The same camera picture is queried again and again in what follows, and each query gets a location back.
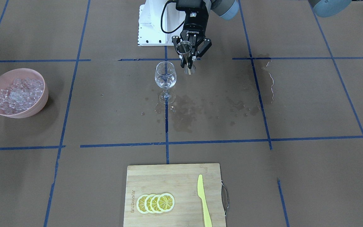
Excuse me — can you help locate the yellow plastic knife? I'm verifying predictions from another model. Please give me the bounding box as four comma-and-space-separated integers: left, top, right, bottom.
196, 174, 213, 227

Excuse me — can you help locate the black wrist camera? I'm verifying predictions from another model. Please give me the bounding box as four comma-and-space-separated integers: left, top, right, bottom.
175, 0, 206, 11

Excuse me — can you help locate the bamboo cutting board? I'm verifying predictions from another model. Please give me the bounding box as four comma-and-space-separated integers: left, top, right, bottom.
123, 163, 227, 227

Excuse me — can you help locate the pink bowl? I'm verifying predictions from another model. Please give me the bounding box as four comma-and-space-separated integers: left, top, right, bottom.
0, 68, 49, 118

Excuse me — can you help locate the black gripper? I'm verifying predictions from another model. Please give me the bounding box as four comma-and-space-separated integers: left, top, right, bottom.
172, 9, 212, 69

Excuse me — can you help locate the steel jigger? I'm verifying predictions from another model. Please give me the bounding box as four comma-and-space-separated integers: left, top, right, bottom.
176, 41, 196, 75

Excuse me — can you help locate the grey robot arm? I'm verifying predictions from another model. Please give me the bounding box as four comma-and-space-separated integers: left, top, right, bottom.
163, 0, 239, 70

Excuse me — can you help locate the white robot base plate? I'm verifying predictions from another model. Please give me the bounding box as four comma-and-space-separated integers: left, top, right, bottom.
137, 0, 187, 46

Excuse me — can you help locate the clear wine glass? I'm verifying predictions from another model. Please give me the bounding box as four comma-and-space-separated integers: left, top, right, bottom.
155, 61, 177, 103

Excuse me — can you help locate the pile of ice cubes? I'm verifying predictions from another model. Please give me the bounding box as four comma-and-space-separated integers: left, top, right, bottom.
0, 78, 45, 115

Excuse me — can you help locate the lemon slice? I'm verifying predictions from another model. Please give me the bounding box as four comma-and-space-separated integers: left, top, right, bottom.
144, 194, 155, 213
137, 194, 148, 214
157, 193, 175, 212
149, 194, 163, 213

